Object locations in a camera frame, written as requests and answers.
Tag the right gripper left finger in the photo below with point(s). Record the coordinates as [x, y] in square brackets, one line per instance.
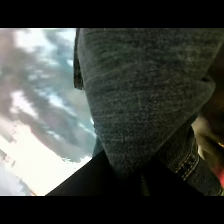
[90, 180]

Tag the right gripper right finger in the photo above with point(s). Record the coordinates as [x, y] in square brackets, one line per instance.
[166, 185]

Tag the grey knit garment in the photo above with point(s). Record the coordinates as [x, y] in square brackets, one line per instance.
[140, 93]

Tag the heap of clothes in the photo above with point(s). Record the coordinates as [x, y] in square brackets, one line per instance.
[213, 133]

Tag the blue jeans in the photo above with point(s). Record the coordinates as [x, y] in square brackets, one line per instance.
[186, 156]

